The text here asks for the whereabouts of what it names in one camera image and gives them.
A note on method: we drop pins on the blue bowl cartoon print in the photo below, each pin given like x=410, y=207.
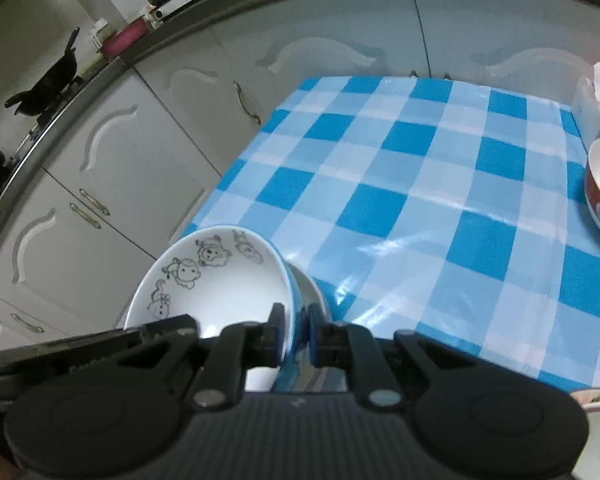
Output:
x=220, y=280

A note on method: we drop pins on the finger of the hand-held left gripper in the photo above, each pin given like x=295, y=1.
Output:
x=170, y=325

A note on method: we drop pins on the white bowl grey-blue pattern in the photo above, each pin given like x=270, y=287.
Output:
x=312, y=290

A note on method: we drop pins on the white cup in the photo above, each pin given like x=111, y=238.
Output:
x=100, y=32

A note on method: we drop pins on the white tissue pack red print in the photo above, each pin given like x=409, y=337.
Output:
x=592, y=110

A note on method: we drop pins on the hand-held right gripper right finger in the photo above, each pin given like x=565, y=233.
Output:
x=314, y=335

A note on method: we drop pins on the pink plastic basin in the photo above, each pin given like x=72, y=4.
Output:
x=125, y=37

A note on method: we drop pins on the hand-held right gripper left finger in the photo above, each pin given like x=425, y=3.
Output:
x=280, y=332

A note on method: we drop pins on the blue white checked tablecloth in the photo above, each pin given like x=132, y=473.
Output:
x=405, y=185

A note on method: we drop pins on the black wok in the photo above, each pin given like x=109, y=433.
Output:
x=45, y=87

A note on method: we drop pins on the white induction cooker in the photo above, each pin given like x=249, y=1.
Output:
x=180, y=7

